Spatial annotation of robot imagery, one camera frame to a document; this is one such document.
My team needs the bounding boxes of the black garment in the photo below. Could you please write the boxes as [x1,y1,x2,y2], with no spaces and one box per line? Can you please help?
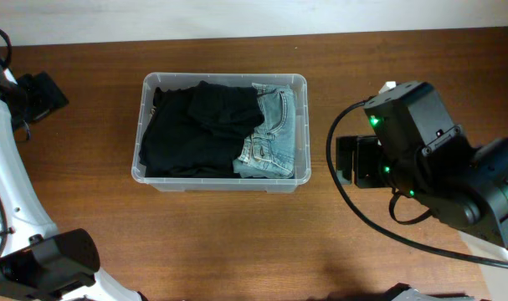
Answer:
[139,81,264,178]

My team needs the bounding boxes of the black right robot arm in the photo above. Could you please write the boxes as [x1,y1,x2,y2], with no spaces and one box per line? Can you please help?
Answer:
[326,81,508,300]

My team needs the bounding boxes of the light blue jeans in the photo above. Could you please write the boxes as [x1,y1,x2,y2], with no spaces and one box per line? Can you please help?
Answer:
[233,84,296,179]

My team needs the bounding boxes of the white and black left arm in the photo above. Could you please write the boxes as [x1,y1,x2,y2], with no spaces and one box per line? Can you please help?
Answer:
[0,29,145,301]

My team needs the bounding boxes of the clear plastic storage bin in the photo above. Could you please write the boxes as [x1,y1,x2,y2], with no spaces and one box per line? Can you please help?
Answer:
[131,72,311,193]

